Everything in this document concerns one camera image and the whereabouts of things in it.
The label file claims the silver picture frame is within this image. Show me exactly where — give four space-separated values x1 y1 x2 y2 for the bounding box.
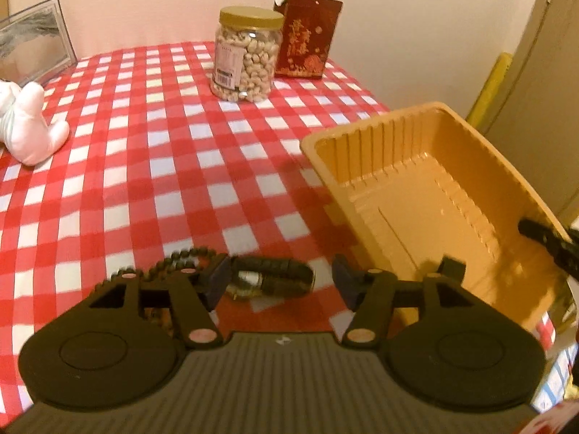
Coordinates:
0 0 79 86

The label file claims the yellow plastic tray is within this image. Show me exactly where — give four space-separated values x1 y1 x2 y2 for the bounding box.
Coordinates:
300 102 571 333

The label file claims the red white checked tablecloth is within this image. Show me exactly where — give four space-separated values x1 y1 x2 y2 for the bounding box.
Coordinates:
0 41 579 426

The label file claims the yellow strip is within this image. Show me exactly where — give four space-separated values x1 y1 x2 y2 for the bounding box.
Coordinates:
466 52 514 134

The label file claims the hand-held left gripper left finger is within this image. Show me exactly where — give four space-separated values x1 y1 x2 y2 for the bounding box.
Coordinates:
86 253 232 350

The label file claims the white plush toy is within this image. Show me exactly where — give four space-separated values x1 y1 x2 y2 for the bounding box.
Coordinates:
0 79 71 166

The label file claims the long dark bead necklace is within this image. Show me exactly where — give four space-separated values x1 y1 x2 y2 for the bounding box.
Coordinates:
112 246 218 327

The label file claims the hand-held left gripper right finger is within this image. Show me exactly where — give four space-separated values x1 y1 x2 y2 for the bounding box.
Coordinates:
331 255 481 345

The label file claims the red printed box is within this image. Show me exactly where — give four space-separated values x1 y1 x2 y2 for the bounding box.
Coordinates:
272 0 343 80

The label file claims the cashew jar with gold lid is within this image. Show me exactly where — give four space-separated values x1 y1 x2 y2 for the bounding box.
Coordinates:
209 6 285 103

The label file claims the wooden door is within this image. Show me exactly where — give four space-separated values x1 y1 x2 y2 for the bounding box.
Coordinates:
484 0 579 231

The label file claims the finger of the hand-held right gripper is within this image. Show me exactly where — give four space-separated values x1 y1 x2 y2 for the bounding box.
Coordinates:
518 218 579 279

